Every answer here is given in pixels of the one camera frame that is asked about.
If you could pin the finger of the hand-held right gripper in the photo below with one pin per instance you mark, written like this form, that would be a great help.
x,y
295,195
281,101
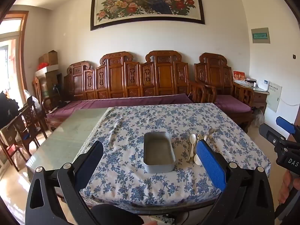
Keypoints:
x,y
284,124
269,133

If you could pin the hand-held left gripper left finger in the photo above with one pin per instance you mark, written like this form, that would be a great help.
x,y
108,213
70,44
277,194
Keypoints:
x,y
90,164

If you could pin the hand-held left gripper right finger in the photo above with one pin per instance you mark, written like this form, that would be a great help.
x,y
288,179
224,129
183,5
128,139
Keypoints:
x,y
211,164

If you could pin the grey metal tray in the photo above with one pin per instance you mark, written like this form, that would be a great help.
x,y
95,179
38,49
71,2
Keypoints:
x,y
159,154

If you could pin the person's right hand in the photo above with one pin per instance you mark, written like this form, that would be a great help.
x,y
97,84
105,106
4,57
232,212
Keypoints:
x,y
284,187

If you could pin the white fluffy bundle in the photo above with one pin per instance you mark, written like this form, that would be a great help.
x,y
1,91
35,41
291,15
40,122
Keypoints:
x,y
259,116

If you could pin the wooden side table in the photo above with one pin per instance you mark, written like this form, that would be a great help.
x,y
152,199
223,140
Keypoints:
x,y
259,98

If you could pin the white desk phone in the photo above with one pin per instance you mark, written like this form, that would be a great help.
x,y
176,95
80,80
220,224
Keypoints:
x,y
263,84

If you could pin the square purple seat cushion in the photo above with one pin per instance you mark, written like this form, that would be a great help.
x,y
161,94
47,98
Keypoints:
x,y
232,104

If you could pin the tissue box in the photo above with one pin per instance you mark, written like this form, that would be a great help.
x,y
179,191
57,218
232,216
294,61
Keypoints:
x,y
249,82

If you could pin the blue floral tablecloth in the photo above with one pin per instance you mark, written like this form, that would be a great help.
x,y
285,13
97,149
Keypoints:
x,y
140,126

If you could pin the red gift box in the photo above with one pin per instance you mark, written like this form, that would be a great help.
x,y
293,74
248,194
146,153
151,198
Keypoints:
x,y
239,76

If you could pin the long purple seat cushion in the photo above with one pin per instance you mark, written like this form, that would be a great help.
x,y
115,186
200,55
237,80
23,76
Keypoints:
x,y
117,103

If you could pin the black desk lamp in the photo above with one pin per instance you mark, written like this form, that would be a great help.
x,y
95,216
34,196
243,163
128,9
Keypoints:
x,y
57,96

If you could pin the wooden dining chair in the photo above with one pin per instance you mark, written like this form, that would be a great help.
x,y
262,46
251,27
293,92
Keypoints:
x,y
21,131

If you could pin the carved wooden armchair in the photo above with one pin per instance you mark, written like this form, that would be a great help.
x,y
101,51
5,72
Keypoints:
x,y
215,72

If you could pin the stack of cardboard boxes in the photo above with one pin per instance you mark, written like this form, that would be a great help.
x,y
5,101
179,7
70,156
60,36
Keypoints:
x,y
50,84

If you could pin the green electrical box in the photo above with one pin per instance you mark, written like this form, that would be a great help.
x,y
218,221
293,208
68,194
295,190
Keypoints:
x,y
260,35

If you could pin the carved wooden sofa bench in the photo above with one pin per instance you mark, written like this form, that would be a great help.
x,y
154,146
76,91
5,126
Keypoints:
x,y
140,75

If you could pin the brown cardboard box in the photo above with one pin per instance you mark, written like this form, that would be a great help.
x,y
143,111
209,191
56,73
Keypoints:
x,y
49,57

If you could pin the framed peacock painting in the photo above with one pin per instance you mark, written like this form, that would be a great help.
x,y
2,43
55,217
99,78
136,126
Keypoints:
x,y
147,2

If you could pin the white wall panel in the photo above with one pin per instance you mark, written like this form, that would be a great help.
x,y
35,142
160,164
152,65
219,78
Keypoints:
x,y
274,97

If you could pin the wooden door frame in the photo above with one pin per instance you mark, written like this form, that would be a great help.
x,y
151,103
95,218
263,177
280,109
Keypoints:
x,y
23,51

